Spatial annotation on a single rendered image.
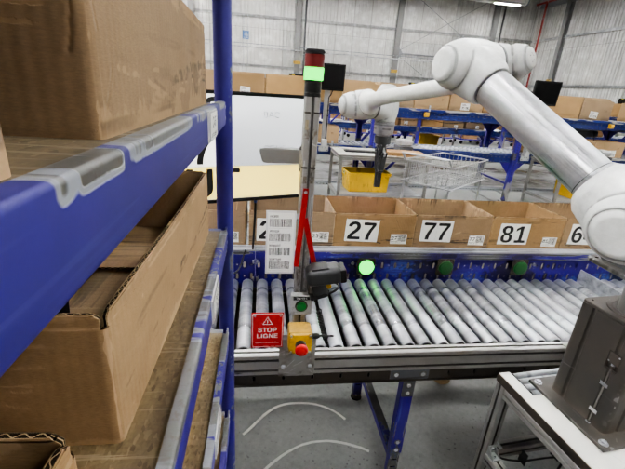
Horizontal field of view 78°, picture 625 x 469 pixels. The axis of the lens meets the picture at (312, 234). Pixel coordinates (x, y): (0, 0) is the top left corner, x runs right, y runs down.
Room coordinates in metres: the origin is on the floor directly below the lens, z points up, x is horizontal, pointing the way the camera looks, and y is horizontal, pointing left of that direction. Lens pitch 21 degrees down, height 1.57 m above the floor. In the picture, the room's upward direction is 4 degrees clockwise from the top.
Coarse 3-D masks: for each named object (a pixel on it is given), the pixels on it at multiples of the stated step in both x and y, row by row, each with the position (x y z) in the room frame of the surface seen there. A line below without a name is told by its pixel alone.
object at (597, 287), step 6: (582, 270) 1.77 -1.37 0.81; (582, 276) 1.75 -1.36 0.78; (588, 276) 1.72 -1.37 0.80; (582, 282) 1.74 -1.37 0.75; (588, 282) 1.71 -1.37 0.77; (594, 282) 1.68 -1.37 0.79; (600, 282) 1.65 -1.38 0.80; (588, 288) 1.70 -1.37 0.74; (594, 288) 1.67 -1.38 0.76; (600, 288) 1.64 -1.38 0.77; (606, 288) 1.61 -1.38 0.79; (612, 288) 1.59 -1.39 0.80; (600, 294) 1.63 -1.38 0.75; (606, 294) 1.60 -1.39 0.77; (612, 294) 1.58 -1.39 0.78; (618, 294) 1.55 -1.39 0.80
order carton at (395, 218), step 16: (336, 208) 1.96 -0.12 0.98; (352, 208) 1.98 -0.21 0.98; (368, 208) 1.99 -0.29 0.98; (384, 208) 2.00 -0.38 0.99; (400, 208) 1.94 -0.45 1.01; (336, 224) 1.67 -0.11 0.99; (384, 224) 1.70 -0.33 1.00; (400, 224) 1.71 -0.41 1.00; (336, 240) 1.67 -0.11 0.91; (384, 240) 1.70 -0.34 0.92
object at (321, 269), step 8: (312, 264) 1.03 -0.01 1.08; (320, 264) 1.03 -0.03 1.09; (328, 264) 1.03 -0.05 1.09; (336, 264) 1.03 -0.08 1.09; (312, 272) 0.99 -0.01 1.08; (320, 272) 0.99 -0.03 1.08; (328, 272) 0.99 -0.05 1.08; (336, 272) 1.00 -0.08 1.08; (344, 272) 1.00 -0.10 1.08; (312, 280) 0.98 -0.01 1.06; (320, 280) 0.99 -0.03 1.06; (328, 280) 0.99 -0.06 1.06; (336, 280) 0.99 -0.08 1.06; (344, 280) 1.00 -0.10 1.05; (312, 288) 1.00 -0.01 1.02; (320, 288) 1.00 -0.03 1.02; (312, 296) 1.00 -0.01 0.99; (320, 296) 1.00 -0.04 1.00
